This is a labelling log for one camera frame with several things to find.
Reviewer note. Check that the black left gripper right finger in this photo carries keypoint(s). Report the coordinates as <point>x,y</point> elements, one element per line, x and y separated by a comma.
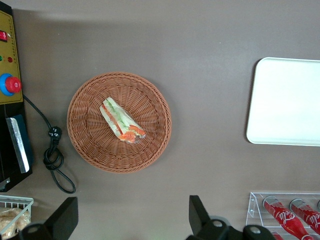
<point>200,220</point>

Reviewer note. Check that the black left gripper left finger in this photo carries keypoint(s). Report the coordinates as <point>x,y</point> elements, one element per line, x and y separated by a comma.
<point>62,220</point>

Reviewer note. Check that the plastic-wrapped triangle sandwich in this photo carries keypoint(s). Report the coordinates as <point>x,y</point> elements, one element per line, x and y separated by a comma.
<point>117,120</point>

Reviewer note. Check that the round brown wicker basket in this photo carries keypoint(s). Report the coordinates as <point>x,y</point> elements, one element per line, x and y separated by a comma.
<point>140,100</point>

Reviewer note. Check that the white rectangular plastic tray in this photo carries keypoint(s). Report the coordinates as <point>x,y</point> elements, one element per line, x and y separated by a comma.
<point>285,100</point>

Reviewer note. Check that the wrapped bread loaf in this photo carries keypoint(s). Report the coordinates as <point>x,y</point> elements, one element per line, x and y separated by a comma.
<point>10,220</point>

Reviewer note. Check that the clear acrylic bottle rack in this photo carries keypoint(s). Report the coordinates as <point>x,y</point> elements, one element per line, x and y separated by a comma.
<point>255,207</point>

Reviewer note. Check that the black appliance with yellow panel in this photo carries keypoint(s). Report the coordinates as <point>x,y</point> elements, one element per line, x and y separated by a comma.
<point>12,50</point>

